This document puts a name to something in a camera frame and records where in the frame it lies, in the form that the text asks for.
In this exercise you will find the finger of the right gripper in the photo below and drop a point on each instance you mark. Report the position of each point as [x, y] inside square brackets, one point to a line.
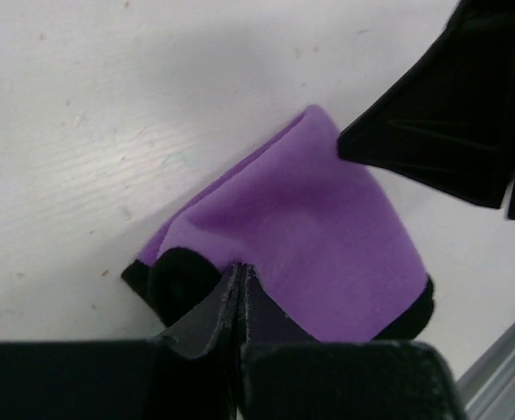
[449, 122]

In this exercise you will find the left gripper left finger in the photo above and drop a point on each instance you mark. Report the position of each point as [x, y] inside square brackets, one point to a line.
[188, 371]

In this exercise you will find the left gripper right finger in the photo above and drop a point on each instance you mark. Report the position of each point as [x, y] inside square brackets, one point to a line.
[286, 374]

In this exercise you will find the purple grey microfiber towel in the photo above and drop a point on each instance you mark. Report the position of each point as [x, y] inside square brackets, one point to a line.
[326, 242]

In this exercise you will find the aluminium mounting rail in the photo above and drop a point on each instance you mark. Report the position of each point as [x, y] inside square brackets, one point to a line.
[488, 387]

